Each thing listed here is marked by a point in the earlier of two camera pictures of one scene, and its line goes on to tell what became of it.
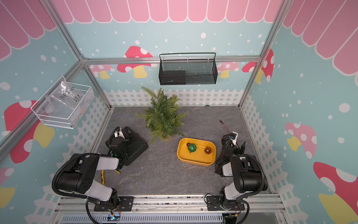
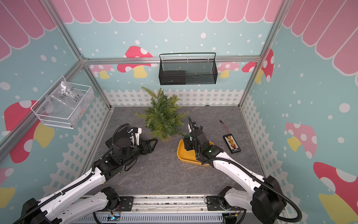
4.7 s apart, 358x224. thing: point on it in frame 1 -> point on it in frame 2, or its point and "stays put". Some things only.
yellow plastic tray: [196, 151] stays put
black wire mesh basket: [188, 68] stays put
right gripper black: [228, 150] -> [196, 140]
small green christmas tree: [163, 118] stays put
